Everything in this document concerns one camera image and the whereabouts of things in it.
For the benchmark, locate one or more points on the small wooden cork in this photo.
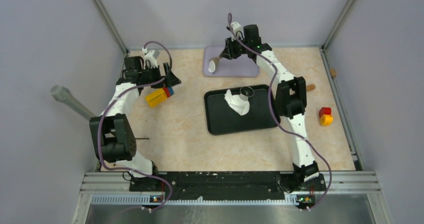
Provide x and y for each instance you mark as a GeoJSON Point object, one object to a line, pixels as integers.
{"type": "Point", "coordinates": [332, 72]}

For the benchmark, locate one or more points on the grey microphone on tripod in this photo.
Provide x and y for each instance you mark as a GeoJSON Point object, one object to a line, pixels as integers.
{"type": "Point", "coordinates": [71, 101]}

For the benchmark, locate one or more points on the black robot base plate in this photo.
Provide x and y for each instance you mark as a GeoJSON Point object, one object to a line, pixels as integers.
{"type": "Point", "coordinates": [227, 186]}

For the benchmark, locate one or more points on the round cut dough wrapper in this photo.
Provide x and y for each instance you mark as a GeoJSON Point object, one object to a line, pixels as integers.
{"type": "Point", "coordinates": [212, 66]}

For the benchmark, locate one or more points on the clear glass cup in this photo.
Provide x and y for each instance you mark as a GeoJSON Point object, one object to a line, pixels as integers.
{"type": "Point", "coordinates": [246, 92]}

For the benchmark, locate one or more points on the wooden dough roller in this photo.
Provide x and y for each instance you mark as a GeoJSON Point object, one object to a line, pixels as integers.
{"type": "Point", "coordinates": [310, 87]}

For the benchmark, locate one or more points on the yellow red blue toy block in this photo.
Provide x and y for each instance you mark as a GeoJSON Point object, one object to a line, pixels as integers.
{"type": "Point", "coordinates": [158, 96]}

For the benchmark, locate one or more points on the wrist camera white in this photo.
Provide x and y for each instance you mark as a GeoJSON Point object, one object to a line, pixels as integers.
{"type": "Point", "coordinates": [150, 55]}
{"type": "Point", "coordinates": [237, 29]}

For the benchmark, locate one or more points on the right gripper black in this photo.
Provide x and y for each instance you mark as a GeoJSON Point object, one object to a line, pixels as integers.
{"type": "Point", "coordinates": [228, 52]}

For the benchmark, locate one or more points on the black baking tray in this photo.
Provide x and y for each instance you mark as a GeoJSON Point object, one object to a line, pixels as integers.
{"type": "Point", "coordinates": [222, 120]}

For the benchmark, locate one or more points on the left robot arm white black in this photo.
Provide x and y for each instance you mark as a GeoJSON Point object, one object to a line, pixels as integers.
{"type": "Point", "coordinates": [114, 142]}

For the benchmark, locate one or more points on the metal scraper wooden handle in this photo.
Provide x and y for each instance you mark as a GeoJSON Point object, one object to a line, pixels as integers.
{"type": "Point", "coordinates": [217, 60]}

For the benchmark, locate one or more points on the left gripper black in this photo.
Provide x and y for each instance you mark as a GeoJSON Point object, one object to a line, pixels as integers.
{"type": "Point", "coordinates": [170, 79]}

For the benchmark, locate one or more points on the lilac rectangular tray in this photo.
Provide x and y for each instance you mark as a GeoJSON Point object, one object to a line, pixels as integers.
{"type": "Point", "coordinates": [240, 67]}

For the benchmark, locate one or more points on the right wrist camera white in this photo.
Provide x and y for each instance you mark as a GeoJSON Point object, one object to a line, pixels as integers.
{"type": "Point", "coordinates": [237, 29]}

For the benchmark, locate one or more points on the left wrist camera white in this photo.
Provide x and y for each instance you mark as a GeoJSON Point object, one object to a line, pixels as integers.
{"type": "Point", "coordinates": [150, 55]}

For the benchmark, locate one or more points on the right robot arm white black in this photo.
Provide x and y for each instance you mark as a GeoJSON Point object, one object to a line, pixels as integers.
{"type": "Point", "coordinates": [290, 99]}

